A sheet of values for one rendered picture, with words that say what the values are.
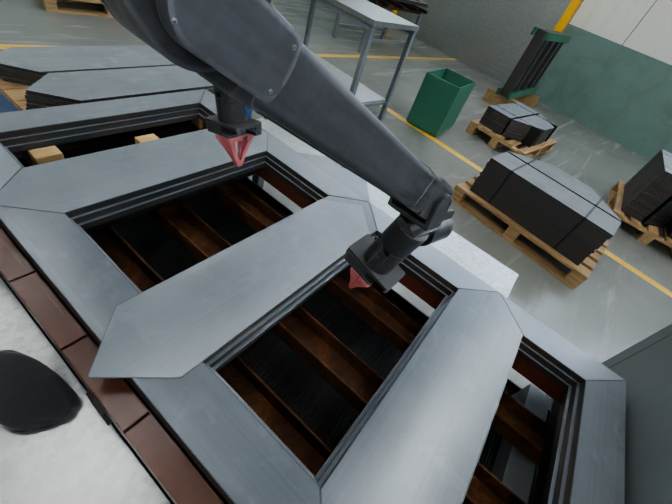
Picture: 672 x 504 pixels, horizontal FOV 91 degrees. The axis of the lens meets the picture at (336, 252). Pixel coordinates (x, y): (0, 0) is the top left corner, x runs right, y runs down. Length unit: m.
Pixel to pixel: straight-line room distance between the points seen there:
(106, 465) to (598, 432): 0.92
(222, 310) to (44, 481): 0.37
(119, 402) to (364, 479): 0.39
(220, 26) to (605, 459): 0.89
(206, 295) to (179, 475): 0.29
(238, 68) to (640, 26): 8.34
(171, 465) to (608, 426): 0.82
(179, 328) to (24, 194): 0.46
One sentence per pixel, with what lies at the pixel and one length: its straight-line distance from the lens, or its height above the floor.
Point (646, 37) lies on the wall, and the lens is 8.44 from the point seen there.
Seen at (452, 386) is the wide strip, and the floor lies 0.86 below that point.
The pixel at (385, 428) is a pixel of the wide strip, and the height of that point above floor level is 0.86.
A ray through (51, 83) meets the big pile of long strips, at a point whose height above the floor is 0.85.
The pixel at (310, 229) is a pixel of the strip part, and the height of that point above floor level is 0.86.
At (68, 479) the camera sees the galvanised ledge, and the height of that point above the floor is 0.68.
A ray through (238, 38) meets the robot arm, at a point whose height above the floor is 1.37.
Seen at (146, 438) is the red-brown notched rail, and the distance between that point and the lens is 0.63.
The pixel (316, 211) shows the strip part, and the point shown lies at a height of 0.86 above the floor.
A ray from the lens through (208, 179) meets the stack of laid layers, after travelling 1.02.
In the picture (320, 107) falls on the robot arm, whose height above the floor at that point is 1.32.
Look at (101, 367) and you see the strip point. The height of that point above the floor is 0.86.
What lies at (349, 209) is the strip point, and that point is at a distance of 0.97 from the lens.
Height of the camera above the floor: 1.42
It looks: 43 degrees down
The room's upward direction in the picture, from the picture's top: 22 degrees clockwise
